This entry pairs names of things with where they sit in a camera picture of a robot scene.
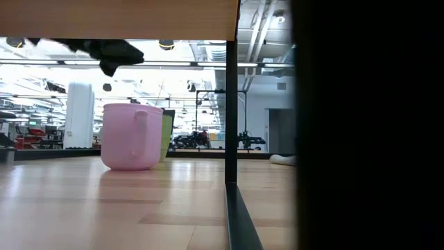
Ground black upright post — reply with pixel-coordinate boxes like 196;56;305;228
290;0;444;250

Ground grey door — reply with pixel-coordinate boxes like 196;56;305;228
268;108;296;154

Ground black metal table frame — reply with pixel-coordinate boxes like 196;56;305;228
0;147;275;164

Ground pink plastic mug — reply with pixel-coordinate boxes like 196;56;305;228
100;103;164;172

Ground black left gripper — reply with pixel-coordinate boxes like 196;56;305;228
69;38;145;78

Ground white building pillar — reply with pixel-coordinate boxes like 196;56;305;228
62;81;96;150

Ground red tool cart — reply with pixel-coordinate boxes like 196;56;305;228
15;127;48;150

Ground black metal robot stand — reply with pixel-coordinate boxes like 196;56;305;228
195;89;248;151

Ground green mug white handle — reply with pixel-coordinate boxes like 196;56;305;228
159;114;173;163

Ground grey knitted cloth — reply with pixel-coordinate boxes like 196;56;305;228
269;153;298;167

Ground wooden shelf black legs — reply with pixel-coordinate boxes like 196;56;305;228
0;0;264;250

